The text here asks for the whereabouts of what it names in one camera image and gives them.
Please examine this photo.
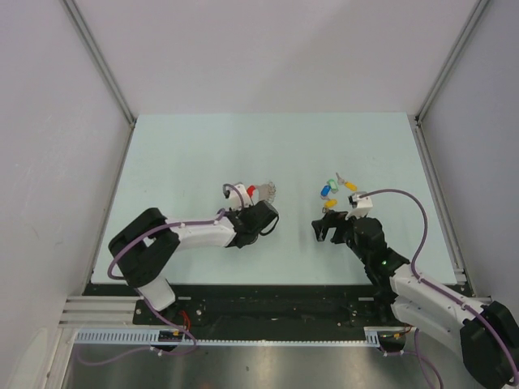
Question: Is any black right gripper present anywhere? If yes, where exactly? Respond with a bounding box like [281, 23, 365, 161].
[311, 208, 369, 263]

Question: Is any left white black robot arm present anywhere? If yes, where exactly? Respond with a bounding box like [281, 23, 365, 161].
[107, 200, 279, 324]

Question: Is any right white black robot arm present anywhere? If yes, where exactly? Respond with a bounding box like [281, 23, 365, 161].
[311, 212, 518, 388]

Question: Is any blue key tag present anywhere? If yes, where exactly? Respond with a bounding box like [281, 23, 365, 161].
[320, 185, 331, 199]

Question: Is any green key tag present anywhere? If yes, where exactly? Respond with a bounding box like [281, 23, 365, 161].
[327, 179, 339, 193]

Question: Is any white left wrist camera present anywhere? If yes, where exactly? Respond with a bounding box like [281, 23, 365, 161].
[222, 182, 253, 211]

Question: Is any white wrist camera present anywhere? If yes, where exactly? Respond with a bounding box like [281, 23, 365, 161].
[222, 182, 253, 211]
[346, 191, 373, 220]

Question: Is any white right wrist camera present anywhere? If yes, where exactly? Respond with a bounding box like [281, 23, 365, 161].
[346, 191, 373, 220]

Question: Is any black mounting base plate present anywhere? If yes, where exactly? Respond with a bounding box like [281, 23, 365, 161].
[83, 283, 425, 340]

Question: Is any aluminium right side rail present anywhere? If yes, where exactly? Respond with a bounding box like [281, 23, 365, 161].
[408, 115, 472, 287]

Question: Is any white slotted cable duct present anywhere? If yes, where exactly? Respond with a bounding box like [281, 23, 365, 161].
[74, 327, 409, 348]

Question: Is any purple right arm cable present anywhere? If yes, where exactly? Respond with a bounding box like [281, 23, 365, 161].
[356, 188, 519, 389]

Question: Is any aluminium left corner post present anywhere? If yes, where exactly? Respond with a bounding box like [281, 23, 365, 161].
[60, 0, 136, 129]

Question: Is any aluminium corner post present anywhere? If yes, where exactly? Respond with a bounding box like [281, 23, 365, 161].
[414, 0, 491, 126]
[60, 0, 136, 129]

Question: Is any aluminium right corner post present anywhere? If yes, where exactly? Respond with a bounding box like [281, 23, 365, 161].
[414, 0, 491, 126]

